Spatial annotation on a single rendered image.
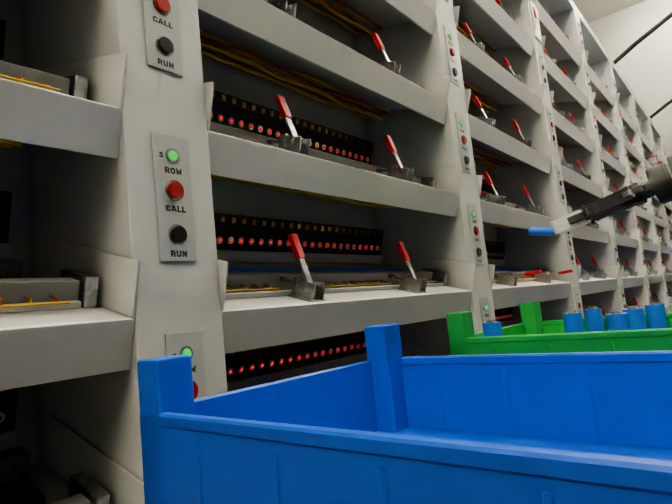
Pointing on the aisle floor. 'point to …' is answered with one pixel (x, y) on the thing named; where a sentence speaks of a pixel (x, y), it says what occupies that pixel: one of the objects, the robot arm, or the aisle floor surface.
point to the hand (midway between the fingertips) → (570, 222)
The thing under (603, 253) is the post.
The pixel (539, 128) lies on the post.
